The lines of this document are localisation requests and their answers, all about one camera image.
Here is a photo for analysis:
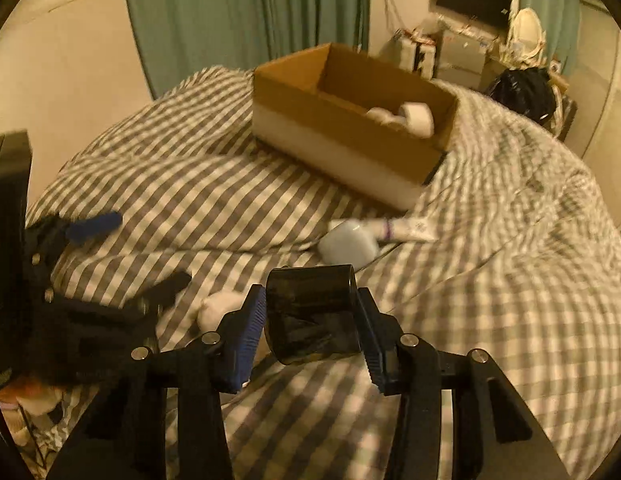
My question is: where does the white tube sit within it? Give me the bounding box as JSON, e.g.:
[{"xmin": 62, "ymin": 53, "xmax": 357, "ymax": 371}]
[{"xmin": 331, "ymin": 217, "xmax": 437, "ymax": 242}]

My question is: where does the white tape roll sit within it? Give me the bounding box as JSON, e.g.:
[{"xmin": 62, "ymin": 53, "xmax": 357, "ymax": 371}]
[{"xmin": 398, "ymin": 102, "xmax": 435, "ymax": 138}]

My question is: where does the green curtain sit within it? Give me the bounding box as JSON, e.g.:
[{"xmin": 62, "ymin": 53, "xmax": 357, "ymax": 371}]
[
  {"xmin": 519, "ymin": 0, "xmax": 582, "ymax": 78},
  {"xmin": 118, "ymin": 0, "xmax": 372, "ymax": 101}
]

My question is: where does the white storage cabinet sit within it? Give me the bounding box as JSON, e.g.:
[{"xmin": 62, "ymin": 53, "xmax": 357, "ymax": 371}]
[{"xmin": 385, "ymin": 27, "xmax": 506, "ymax": 91}]

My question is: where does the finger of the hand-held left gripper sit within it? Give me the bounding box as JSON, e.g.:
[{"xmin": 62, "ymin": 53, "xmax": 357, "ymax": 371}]
[
  {"xmin": 50, "ymin": 270, "xmax": 194, "ymax": 321},
  {"xmin": 25, "ymin": 211, "xmax": 124, "ymax": 261}
]

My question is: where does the grey white checked blanket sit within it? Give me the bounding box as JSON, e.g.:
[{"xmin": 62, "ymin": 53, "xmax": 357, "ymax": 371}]
[{"xmin": 10, "ymin": 65, "xmax": 621, "ymax": 480}]

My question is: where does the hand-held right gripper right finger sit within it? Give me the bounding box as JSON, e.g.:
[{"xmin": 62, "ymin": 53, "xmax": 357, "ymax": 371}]
[{"xmin": 357, "ymin": 287, "xmax": 574, "ymax": 480}]

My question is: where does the brown cardboard box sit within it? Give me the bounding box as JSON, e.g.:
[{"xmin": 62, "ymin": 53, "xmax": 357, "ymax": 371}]
[{"xmin": 252, "ymin": 42, "xmax": 460, "ymax": 213}]

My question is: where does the black plastic bag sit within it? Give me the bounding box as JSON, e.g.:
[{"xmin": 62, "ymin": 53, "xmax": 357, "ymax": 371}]
[{"xmin": 488, "ymin": 66, "xmax": 556, "ymax": 123}]

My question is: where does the small white soft toy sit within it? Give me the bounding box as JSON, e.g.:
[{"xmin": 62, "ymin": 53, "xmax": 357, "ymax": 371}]
[{"xmin": 196, "ymin": 291, "xmax": 244, "ymax": 332}]

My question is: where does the black cylindrical container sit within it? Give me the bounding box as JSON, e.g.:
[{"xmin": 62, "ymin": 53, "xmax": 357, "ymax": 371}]
[{"xmin": 264, "ymin": 264, "xmax": 362, "ymax": 366}]

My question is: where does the white round object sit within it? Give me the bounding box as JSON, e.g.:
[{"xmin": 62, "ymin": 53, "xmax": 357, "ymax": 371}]
[{"xmin": 365, "ymin": 106, "xmax": 406, "ymax": 127}]

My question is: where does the white oval chair back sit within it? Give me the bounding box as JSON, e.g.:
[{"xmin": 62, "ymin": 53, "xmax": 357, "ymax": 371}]
[{"xmin": 505, "ymin": 7, "xmax": 546, "ymax": 66}]

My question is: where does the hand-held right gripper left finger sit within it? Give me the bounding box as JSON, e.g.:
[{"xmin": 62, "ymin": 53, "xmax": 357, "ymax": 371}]
[{"xmin": 45, "ymin": 285, "xmax": 267, "ymax": 480}]

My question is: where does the white rounded case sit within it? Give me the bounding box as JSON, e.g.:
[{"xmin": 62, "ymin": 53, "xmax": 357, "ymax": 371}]
[{"xmin": 318, "ymin": 222, "xmax": 380, "ymax": 270}]

